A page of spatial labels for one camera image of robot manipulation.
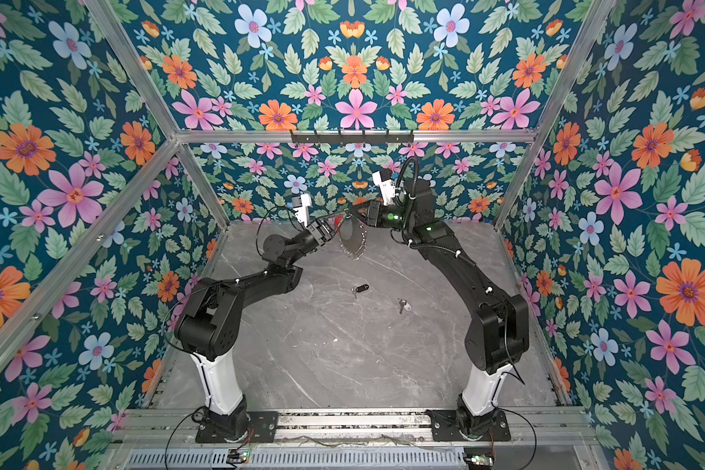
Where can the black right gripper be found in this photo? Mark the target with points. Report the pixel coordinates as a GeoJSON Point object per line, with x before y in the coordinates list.
{"type": "Point", "coordinates": [376, 214]}

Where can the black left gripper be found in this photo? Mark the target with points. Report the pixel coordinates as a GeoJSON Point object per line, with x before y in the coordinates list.
{"type": "Point", "coordinates": [319, 232]}

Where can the red keyring with metal rings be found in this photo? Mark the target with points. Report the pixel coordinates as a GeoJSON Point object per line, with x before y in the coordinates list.
{"type": "Point", "coordinates": [352, 235]}

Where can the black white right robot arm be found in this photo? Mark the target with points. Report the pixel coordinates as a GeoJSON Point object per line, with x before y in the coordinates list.
{"type": "Point", "coordinates": [498, 333]}

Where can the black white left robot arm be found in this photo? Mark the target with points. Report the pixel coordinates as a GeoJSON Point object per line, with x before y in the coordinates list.
{"type": "Point", "coordinates": [209, 326]}

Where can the black hook rack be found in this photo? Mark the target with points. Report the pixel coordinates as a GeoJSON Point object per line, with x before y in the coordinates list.
{"type": "Point", "coordinates": [339, 137]}

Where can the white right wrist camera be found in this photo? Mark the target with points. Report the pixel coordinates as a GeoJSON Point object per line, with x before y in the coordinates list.
{"type": "Point", "coordinates": [384, 182]}

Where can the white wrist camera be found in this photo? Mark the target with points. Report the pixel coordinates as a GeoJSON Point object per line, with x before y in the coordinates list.
{"type": "Point", "coordinates": [301, 204]}
{"type": "Point", "coordinates": [384, 182]}

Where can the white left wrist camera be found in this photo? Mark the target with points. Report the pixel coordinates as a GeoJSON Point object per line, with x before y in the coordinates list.
{"type": "Point", "coordinates": [301, 204]}

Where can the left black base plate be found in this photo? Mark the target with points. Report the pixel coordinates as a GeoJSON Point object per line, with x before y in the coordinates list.
{"type": "Point", "coordinates": [241, 427]}

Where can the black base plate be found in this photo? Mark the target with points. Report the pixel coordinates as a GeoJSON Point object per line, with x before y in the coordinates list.
{"type": "Point", "coordinates": [460, 426]}
{"type": "Point", "coordinates": [241, 427]}

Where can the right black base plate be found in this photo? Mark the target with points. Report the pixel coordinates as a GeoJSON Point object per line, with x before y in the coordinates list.
{"type": "Point", "coordinates": [460, 426]}

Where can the white perforated cable duct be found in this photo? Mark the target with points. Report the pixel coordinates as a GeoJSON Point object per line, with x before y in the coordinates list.
{"type": "Point", "coordinates": [298, 458]}

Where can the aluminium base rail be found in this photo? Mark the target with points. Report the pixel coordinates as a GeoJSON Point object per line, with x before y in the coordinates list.
{"type": "Point", "coordinates": [332, 428]}

